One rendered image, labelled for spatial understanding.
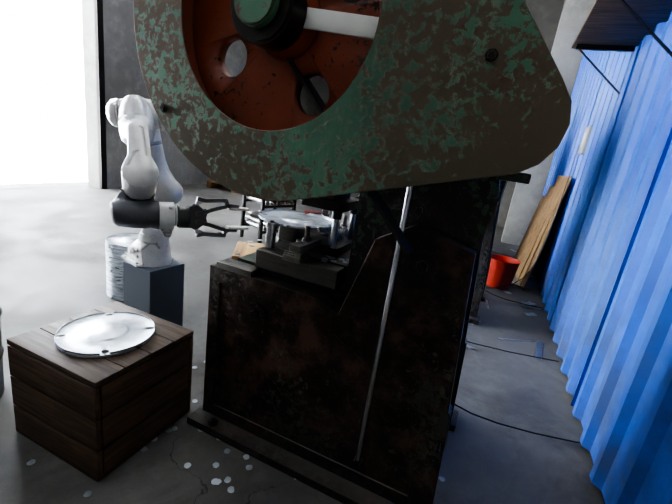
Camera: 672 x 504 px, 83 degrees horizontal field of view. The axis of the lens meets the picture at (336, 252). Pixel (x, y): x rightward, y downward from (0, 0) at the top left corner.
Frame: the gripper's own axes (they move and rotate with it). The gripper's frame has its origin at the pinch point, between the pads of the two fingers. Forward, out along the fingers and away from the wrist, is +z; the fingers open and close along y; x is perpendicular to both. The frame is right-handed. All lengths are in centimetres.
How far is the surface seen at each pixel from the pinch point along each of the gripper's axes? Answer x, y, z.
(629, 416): -84, -46, 114
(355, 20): -54, 53, 6
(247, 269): -14.0, -14.1, 0.1
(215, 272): -4.1, -18.2, -8.0
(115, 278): 114, -62, -40
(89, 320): 16, -42, -46
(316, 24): -47, 52, 1
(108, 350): -5, -43, -40
